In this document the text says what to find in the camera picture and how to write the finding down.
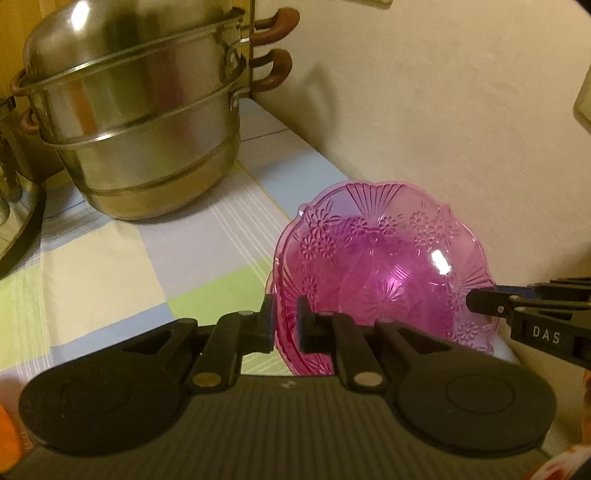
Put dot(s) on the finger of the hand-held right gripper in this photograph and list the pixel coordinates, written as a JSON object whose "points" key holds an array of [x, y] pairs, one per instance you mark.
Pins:
{"points": [[489, 302], [521, 290]]}

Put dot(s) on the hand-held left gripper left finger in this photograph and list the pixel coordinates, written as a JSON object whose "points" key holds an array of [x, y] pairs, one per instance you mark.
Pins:
{"points": [[270, 323]]}

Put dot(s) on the stainless steel steamer pot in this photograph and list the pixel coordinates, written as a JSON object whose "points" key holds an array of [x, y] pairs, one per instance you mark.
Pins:
{"points": [[157, 175]]}

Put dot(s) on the checked pastel tablecloth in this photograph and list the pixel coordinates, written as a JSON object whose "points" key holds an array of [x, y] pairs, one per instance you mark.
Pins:
{"points": [[92, 277]]}

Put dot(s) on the stainless steel steamer tier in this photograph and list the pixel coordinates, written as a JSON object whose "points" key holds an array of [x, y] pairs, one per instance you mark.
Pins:
{"points": [[138, 101]]}

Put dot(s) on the beige wall outlet plate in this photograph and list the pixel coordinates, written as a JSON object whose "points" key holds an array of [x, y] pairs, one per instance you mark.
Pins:
{"points": [[584, 99]]}

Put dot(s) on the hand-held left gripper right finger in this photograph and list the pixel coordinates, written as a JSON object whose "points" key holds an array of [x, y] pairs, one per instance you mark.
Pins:
{"points": [[304, 325]]}

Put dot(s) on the stainless steel kettle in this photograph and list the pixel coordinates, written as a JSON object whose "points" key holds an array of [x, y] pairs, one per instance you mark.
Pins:
{"points": [[14, 221]]}

